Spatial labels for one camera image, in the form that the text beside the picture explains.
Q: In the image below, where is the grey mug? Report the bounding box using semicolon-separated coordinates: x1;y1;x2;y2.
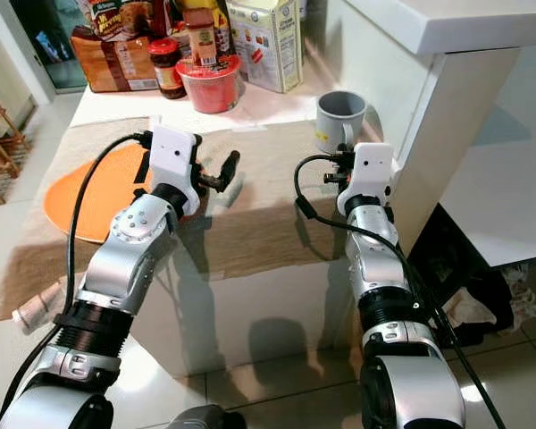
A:
314;90;369;155

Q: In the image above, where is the orange plate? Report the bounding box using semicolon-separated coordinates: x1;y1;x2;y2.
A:
43;143;158;244

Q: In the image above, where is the beige tablecloth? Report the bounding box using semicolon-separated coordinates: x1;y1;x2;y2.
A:
0;116;421;323

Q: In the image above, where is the red noodle cup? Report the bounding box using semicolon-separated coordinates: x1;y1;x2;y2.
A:
177;54;242;114

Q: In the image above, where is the jar with red lid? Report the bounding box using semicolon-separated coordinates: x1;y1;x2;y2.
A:
148;38;187;99

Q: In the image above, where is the brown bread bag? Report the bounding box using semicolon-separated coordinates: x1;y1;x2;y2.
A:
71;25;160;93

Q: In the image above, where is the white drink carton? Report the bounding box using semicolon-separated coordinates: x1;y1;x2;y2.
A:
225;0;303;94

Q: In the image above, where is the sauce bottle with orange label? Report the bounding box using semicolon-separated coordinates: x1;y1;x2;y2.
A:
174;0;224;66

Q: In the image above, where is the yellow red food packet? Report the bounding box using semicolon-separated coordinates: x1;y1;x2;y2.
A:
76;0;157;41

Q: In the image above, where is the white table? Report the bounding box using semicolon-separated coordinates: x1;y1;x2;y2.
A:
71;80;421;376

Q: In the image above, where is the glass door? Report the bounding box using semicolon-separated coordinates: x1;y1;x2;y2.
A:
7;0;86;90

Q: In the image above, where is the crumpled white paper cup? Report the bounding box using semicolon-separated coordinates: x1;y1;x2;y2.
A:
12;284;63;333

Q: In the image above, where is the black bag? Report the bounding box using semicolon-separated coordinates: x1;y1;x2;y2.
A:
406;206;515;349

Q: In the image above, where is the white counter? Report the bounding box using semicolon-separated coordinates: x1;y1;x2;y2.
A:
339;0;536;269

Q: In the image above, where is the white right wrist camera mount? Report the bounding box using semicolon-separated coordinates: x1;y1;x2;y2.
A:
337;141;397;218

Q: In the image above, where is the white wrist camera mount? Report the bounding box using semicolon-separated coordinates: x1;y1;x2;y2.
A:
337;141;397;218
148;124;203;215

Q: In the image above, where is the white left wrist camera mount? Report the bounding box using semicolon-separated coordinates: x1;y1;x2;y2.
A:
148;124;203;215

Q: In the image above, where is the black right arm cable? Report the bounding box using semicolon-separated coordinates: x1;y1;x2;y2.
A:
294;154;507;429

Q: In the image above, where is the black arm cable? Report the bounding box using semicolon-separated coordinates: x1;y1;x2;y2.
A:
294;154;507;429
0;132;153;423

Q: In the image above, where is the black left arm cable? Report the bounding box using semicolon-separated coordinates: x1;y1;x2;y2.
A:
0;132;153;423

